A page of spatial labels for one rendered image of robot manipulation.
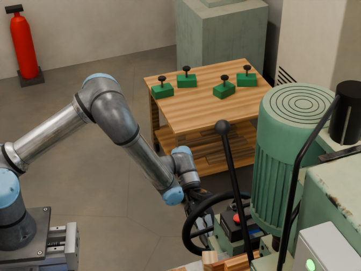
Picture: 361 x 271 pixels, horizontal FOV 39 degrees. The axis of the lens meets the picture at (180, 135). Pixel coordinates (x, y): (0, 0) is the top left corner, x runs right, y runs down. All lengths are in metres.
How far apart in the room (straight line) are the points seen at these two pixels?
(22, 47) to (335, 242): 3.40
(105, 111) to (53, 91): 2.47
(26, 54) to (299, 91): 3.12
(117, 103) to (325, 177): 0.85
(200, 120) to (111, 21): 1.79
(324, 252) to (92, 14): 3.55
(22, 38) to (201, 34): 1.36
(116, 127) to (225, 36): 1.98
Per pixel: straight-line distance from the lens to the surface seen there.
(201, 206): 1.64
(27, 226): 1.74
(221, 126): 1.10
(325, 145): 0.96
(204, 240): 1.82
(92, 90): 1.65
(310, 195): 0.90
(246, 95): 2.88
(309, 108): 1.06
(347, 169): 0.91
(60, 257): 1.78
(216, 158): 2.94
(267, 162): 1.09
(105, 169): 3.22
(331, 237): 0.84
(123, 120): 1.57
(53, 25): 4.16
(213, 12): 3.39
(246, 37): 3.53
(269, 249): 1.35
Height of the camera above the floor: 2.09
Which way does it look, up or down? 38 degrees down
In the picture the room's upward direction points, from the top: 1 degrees counter-clockwise
